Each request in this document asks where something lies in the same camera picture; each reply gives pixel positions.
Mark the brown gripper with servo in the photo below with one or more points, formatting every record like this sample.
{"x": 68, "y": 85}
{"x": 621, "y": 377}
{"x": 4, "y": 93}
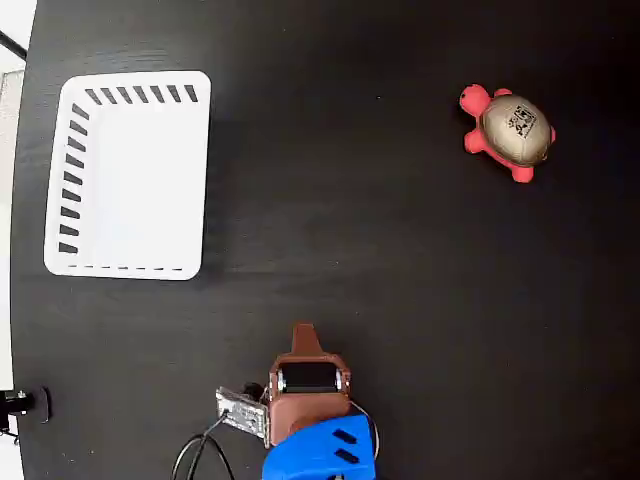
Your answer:
{"x": 308, "y": 407}

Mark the red turtle toy silver shell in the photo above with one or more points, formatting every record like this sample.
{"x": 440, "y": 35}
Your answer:
{"x": 515, "y": 132}

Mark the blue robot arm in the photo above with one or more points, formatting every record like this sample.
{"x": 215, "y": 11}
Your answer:
{"x": 310, "y": 455}

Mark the white plastic basket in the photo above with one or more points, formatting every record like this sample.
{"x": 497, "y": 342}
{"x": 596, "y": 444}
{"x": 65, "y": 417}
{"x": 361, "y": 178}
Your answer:
{"x": 150, "y": 190}

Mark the black table clamp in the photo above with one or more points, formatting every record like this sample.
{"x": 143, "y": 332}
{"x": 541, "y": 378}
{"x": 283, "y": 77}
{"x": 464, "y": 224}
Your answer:
{"x": 35, "y": 402}

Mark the thin black rod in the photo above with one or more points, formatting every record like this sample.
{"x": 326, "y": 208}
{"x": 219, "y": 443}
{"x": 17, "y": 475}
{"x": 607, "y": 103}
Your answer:
{"x": 12, "y": 44}

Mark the bare camera circuit board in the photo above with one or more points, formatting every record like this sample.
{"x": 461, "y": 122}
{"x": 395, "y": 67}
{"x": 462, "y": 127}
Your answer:
{"x": 242, "y": 414}

